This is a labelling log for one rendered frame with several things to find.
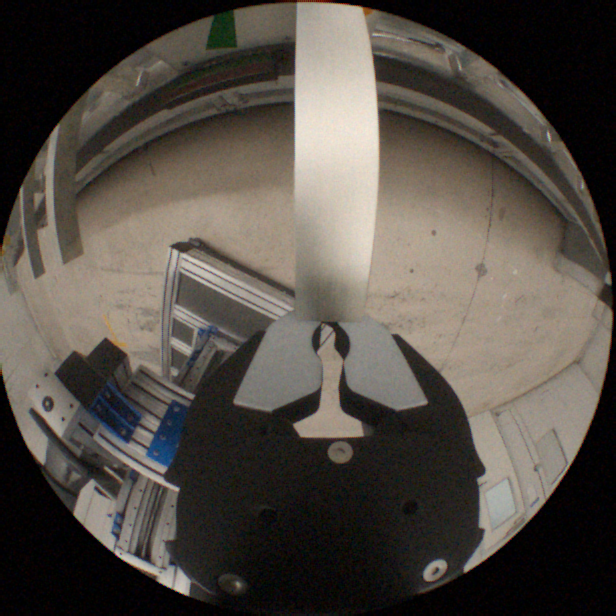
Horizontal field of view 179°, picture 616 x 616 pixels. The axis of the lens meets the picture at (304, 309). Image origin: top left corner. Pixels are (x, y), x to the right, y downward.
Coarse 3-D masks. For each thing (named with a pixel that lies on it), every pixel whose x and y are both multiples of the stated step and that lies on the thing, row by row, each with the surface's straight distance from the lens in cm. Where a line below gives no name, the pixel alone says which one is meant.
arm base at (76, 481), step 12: (48, 444) 66; (48, 456) 66; (60, 456) 62; (48, 468) 66; (60, 468) 63; (72, 468) 62; (60, 480) 65; (72, 480) 64; (84, 480) 65; (72, 492) 66
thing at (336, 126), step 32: (320, 32) 11; (352, 32) 11; (320, 64) 9; (352, 64) 10; (320, 96) 8; (352, 96) 9; (320, 128) 8; (352, 128) 8; (320, 160) 7; (352, 160) 7; (320, 192) 7; (352, 192) 7; (320, 224) 7; (352, 224) 7; (320, 256) 7; (352, 256) 8; (320, 288) 8; (352, 288) 8; (320, 320) 9; (352, 320) 9
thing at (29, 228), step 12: (24, 180) 52; (24, 192) 51; (24, 204) 50; (24, 216) 50; (24, 228) 49; (36, 228) 50; (24, 240) 51; (36, 240) 49; (36, 252) 49; (36, 264) 49; (36, 276) 49
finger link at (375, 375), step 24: (336, 336) 10; (360, 336) 9; (384, 336) 9; (360, 360) 8; (384, 360) 8; (360, 384) 7; (384, 384) 7; (408, 384) 7; (360, 408) 7; (384, 408) 7; (408, 408) 7
